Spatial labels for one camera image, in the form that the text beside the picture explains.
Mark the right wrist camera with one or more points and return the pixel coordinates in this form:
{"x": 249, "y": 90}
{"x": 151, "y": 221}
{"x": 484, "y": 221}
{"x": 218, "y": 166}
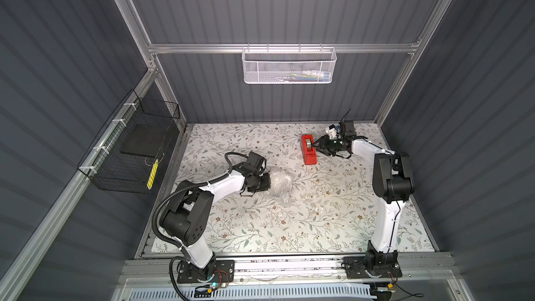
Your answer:
{"x": 332, "y": 132}

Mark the black plate in basket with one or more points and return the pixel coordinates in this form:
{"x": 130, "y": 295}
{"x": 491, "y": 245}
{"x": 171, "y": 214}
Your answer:
{"x": 145, "y": 141}

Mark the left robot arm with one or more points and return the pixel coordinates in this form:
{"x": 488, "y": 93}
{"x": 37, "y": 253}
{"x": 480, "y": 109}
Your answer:
{"x": 181, "y": 218}

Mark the clear bubble wrap sheet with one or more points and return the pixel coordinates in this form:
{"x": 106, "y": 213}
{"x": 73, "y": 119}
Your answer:
{"x": 281, "y": 185}

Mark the red tape dispenser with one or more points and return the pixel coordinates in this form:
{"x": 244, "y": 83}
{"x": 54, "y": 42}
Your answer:
{"x": 308, "y": 151}

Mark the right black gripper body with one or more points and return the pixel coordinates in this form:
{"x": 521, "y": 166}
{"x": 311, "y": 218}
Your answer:
{"x": 327, "y": 146}

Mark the white wire basket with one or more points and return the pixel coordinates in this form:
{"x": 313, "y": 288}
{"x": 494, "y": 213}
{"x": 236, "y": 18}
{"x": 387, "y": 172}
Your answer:
{"x": 264, "y": 65}

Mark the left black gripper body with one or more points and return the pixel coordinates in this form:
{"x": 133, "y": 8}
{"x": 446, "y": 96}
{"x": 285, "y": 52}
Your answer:
{"x": 263, "y": 181}

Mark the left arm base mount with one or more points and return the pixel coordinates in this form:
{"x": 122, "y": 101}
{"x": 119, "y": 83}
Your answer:
{"x": 215, "y": 272}

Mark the aluminium front rail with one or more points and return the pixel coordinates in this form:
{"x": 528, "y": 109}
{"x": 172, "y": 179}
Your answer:
{"x": 279, "y": 268}

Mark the pens in white basket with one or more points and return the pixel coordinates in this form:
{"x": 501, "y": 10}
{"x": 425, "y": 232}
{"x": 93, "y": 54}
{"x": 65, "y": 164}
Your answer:
{"x": 307, "y": 76}

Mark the black wire basket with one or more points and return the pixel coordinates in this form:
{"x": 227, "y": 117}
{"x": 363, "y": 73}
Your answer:
{"x": 110, "y": 170}

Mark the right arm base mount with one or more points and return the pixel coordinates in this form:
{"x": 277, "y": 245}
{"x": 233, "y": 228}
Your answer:
{"x": 360, "y": 267}

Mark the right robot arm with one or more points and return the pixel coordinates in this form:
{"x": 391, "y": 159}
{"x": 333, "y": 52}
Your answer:
{"x": 392, "y": 183}

